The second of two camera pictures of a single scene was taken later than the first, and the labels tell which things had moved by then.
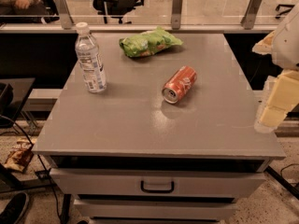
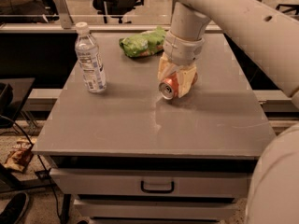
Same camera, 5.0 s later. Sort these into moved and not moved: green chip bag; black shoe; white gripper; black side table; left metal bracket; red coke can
Moved: white gripper; red coke can
Not moved: green chip bag; black shoe; black side table; left metal bracket
